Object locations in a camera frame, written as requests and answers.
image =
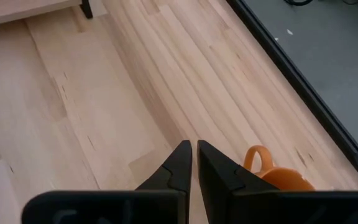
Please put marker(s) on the black table edge rail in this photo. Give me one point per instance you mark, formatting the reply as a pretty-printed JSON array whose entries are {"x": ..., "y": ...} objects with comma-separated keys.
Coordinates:
[{"x": 291, "y": 74}]

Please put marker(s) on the wooden shelf board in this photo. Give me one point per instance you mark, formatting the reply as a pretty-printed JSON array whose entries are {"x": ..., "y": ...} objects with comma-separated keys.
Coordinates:
[{"x": 17, "y": 9}]

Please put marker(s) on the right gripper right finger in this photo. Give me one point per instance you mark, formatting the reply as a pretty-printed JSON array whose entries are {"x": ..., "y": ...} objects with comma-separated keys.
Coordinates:
[{"x": 219, "y": 186}]

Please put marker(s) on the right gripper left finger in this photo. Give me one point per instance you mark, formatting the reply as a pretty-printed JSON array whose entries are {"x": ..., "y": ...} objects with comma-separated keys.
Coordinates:
[{"x": 176, "y": 174}]

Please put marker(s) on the orange mug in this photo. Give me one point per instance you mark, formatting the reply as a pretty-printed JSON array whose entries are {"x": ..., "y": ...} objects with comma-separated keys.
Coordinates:
[{"x": 287, "y": 182}]

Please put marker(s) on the black metal shelf frame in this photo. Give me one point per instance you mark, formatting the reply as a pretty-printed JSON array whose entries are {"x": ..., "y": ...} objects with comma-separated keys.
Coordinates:
[{"x": 86, "y": 9}]

